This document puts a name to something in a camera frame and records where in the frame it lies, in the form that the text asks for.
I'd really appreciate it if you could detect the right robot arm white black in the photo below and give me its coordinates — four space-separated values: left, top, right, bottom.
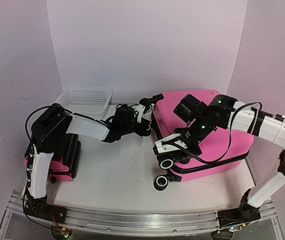
151 91 285 222

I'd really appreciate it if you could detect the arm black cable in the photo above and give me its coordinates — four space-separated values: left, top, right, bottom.
24 104 58 143
167 101 263 165

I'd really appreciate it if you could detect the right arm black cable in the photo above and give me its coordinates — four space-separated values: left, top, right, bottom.
167 101 263 165

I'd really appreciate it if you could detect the pink hard-shell suitcase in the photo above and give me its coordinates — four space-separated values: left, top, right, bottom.
139 90 254 191

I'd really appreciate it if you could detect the curved aluminium rail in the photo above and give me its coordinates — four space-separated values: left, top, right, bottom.
6 188 277 232

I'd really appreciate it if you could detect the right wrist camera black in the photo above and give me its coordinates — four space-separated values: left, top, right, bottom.
173 94 203 123

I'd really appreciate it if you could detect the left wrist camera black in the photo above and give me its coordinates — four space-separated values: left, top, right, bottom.
111 104 135 133

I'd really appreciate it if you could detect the white plastic mesh basket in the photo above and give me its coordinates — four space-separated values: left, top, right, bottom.
55 87 113 119

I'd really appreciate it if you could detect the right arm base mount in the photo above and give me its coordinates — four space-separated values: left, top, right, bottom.
216 196 261 232

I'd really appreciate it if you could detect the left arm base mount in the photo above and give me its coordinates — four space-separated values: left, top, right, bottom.
23 196 67 224

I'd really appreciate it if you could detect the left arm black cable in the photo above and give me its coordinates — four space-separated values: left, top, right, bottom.
24 104 58 143

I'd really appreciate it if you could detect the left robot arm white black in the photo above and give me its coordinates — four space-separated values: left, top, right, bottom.
27 103 152 219

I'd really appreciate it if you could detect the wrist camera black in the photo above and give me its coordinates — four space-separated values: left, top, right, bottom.
111 104 135 133
173 94 203 123

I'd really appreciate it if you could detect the pink and black folded case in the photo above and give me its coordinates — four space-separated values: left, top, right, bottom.
23 133 83 185

